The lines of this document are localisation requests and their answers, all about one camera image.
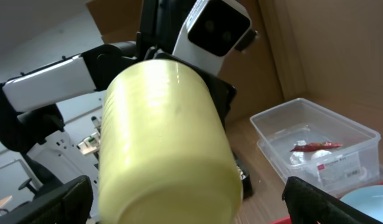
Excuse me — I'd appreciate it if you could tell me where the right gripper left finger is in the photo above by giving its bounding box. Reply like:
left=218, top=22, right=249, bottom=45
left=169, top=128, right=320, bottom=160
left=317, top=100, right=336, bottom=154
left=0, top=175, right=93, bottom=224

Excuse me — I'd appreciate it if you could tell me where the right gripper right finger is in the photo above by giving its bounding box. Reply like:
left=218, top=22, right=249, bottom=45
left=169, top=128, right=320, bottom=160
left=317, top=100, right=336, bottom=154
left=282, top=176, right=382, bottom=224

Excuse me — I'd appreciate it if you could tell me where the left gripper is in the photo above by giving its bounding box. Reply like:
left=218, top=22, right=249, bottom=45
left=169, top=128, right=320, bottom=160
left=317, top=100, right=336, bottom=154
left=136, top=0, right=237, bottom=124

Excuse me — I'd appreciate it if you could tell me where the red snack wrapper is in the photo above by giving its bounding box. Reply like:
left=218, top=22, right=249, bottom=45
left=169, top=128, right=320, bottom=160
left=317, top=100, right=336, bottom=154
left=291, top=141, right=343, bottom=152

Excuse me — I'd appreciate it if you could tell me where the yellow plastic cup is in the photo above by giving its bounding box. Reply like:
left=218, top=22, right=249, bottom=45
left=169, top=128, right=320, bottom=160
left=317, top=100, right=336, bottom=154
left=98, top=60, right=243, bottom=224

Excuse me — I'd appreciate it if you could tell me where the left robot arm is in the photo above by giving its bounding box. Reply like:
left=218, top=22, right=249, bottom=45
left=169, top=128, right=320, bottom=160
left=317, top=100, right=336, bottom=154
left=0, top=1, right=252, bottom=153

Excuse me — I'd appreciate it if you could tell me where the clear plastic waste bin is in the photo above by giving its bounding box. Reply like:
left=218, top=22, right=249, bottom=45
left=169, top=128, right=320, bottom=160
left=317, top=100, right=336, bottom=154
left=250, top=98, right=383, bottom=197

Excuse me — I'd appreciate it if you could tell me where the black plastic tray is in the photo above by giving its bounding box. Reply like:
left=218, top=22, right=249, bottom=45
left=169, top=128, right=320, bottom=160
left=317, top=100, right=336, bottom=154
left=232, top=152, right=253, bottom=199

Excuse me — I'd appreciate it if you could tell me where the light blue plate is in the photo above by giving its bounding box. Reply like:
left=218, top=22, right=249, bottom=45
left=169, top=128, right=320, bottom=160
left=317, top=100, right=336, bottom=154
left=340, top=185, right=383, bottom=223

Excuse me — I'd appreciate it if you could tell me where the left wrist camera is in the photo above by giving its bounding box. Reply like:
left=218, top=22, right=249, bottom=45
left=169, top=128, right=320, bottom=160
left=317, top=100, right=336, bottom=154
left=172, top=0, right=257, bottom=76

